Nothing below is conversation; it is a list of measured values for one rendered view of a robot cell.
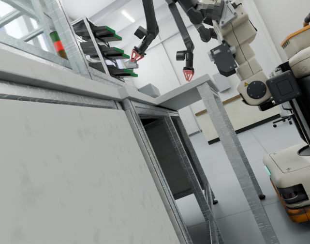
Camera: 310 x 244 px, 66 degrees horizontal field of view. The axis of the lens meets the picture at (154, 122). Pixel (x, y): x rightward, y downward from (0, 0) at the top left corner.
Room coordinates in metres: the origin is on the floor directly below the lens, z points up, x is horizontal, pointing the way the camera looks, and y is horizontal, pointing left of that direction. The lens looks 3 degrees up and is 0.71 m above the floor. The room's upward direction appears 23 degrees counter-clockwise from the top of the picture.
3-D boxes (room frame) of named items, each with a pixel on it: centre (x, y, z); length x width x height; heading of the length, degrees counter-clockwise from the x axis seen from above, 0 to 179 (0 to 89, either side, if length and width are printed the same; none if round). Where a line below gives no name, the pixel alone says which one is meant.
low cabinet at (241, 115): (6.61, -2.17, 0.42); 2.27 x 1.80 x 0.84; 162
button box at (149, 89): (1.26, -0.04, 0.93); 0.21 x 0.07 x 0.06; 170
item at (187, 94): (1.47, -0.07, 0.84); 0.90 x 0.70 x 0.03; 162
